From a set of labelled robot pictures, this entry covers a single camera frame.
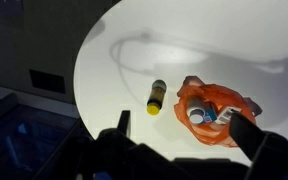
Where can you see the round white table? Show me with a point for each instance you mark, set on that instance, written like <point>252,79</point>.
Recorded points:
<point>239,44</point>

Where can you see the white pill bottle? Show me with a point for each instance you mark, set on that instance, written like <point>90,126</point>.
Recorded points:
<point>195,110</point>

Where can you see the black wall vent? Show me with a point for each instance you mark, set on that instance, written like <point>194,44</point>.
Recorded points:
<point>47,81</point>

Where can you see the blue and white box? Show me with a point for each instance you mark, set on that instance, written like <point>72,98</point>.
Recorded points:
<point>223,117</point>

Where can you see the orange plastic bag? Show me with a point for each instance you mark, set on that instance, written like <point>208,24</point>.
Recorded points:
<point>206,110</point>

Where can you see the brown bottle with yellow cap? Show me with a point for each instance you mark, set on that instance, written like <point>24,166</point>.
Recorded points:
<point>156,98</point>

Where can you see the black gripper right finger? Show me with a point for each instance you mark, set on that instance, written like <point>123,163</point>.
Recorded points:
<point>250,138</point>

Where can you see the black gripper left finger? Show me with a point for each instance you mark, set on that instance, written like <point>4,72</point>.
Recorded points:
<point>124,123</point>

